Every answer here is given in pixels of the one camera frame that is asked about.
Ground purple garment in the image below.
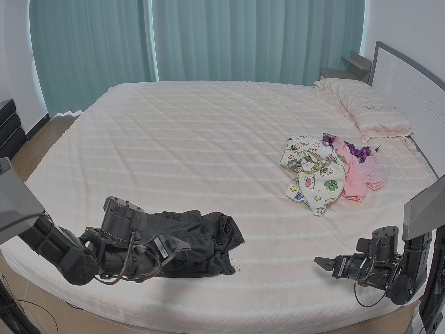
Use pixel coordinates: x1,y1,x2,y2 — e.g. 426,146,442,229
321,133,381,164

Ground black shorts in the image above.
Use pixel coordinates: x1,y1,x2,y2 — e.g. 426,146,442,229
137,210,245,278

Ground cream pillow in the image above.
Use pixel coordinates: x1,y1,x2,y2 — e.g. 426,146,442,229
313,78,414,142

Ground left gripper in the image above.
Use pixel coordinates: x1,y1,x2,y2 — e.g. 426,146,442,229
132,234,192,282

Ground white printed garment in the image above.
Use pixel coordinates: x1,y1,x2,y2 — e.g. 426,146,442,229
280,135,346,216

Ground grey bedside table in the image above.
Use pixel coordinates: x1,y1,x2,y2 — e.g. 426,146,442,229
320,51,372,83

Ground black cable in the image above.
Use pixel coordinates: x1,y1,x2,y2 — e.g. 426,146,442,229
353,277,386,308
0,298,60,334

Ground pink garment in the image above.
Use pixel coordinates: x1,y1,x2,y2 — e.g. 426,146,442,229
330,136,388,202

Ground blue-green curtain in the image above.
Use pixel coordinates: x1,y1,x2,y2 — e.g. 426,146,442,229
31,0,159,119
149,0,367,86

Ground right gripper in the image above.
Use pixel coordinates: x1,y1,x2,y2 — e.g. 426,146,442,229
315,254,372,279

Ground bed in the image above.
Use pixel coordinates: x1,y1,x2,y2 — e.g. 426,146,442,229
0,40,445,334

